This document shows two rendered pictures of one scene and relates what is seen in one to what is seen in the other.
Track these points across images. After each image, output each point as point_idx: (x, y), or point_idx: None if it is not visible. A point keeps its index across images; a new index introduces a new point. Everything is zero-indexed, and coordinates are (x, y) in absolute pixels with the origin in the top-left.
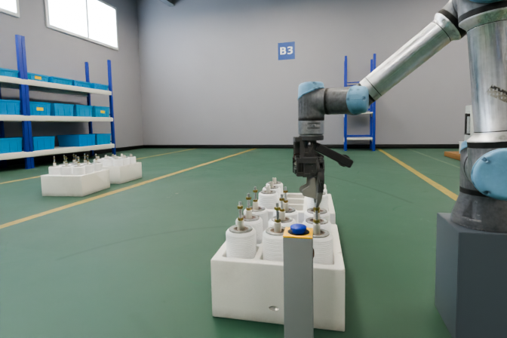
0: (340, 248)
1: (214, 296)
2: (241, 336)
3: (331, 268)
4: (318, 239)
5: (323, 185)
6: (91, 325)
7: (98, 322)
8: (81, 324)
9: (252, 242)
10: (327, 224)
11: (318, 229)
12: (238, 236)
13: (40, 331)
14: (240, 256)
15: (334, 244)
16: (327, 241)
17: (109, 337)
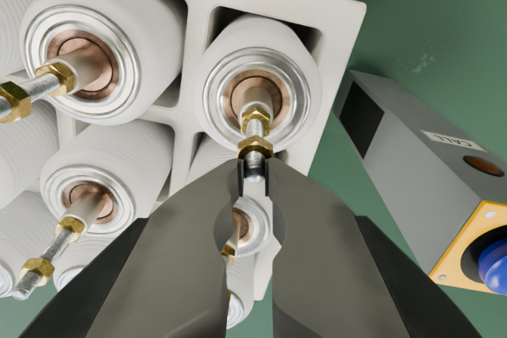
0: None
1: None
2: (313, 177)
3: (348, 47)
4: (316, 108)
5: (418, 273)
6: (271, 327)
7: (265, 323)
8: (268, 334)
9: (238, 260)
10: (121, 17)
11: (271, 103)
12: (251, 307)
13: None
14: (254, 259)
15: None
16: (316, 66)
17: None
